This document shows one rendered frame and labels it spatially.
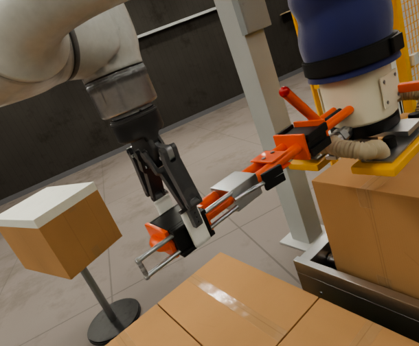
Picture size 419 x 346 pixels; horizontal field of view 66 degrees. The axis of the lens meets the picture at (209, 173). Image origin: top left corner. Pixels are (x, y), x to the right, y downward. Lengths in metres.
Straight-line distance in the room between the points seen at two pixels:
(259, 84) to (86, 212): 1.26
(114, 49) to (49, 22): 0.16
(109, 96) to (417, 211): 0.81
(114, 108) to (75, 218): 1.58
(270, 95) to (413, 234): 1.27
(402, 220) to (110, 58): 0.86
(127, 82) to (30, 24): 0.18
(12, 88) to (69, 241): 1.68
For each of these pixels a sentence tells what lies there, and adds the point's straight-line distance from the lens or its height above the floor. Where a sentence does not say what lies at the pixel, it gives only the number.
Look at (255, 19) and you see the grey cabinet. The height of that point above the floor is 1.53.
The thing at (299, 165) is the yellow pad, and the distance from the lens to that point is 0.92.
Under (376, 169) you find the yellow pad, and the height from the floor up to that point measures 1.10.
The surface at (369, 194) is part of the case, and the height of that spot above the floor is 0.93.
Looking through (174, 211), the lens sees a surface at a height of 1.24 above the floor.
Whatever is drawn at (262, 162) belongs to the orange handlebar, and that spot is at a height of 1.23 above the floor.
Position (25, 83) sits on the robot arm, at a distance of 0.36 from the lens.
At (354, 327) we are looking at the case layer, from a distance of 1.21.
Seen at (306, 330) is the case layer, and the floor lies 0.54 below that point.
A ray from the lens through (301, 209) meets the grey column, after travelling 2.32.
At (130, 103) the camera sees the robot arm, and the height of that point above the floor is 1.43.
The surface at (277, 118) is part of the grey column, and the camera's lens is 2.09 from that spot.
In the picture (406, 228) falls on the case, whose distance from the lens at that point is 1.06.
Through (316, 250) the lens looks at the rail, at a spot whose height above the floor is 0.60.
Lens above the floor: 1.46
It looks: 19 degrees down
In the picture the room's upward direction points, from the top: 22 degrees counter-clockwise
